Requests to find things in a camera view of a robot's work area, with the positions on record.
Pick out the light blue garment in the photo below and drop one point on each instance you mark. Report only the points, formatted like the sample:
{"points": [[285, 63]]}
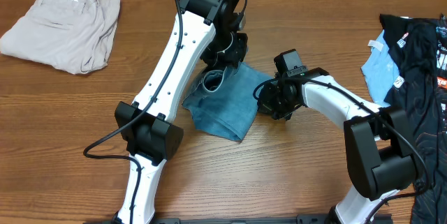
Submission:
{"points": [[380, 71]]}

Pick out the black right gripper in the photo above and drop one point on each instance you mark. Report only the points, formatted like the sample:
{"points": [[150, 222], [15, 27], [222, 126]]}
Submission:
{"points": [[265, 105]]}

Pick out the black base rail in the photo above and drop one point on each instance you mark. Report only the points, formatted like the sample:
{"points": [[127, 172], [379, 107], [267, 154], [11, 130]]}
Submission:
{"points": [[237, 220]]}

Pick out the folded beige trousers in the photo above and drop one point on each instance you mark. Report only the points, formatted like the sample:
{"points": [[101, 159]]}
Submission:
{"points": [[75, 36]]}

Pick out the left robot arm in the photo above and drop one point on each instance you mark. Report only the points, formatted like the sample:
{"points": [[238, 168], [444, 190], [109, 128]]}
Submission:
{"points": [[208, 30]]}

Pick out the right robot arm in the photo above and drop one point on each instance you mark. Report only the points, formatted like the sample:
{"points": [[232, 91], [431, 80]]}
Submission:
{"points": [[381, 152]]}

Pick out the blue denim jeans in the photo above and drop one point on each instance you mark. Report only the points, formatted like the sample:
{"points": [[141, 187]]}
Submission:
{"points": [[221, 102]]}

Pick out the black printed t-shirt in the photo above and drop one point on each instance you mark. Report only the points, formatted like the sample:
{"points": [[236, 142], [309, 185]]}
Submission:
{"points": [[418, 48]]}

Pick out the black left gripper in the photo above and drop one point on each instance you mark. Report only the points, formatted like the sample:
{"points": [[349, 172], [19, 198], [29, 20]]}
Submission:
{"points": [[232, 58]]}

